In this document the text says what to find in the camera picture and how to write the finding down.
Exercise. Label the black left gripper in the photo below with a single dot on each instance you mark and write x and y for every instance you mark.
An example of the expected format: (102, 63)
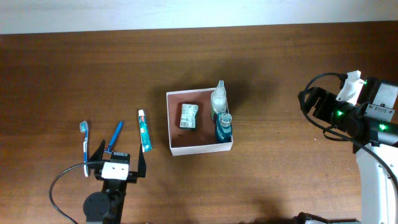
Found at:
(95, 165)

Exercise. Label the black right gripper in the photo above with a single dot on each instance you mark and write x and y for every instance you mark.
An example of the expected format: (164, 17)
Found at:
(321, 111)

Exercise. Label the green white soap packet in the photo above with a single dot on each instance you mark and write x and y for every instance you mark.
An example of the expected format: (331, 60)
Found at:
(188, 119)

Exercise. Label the teal mouthwash bottle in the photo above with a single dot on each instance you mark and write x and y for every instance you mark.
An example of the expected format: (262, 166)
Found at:
(224, 129)

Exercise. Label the clear soap pump bottle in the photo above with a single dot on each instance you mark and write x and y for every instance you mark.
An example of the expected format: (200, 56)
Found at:
(218, 100)

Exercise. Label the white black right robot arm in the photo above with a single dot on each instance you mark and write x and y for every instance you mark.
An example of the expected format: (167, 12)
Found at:
(361, 113)

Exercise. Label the green Colgate toothpaste tube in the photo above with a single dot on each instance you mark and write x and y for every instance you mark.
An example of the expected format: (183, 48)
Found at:
(144, 132)

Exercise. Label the blue white toothbrush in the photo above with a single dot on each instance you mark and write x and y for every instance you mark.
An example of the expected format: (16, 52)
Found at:
(84, 129)

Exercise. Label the pink cardboard box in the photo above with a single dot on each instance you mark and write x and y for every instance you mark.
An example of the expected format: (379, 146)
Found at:
(192, 141)

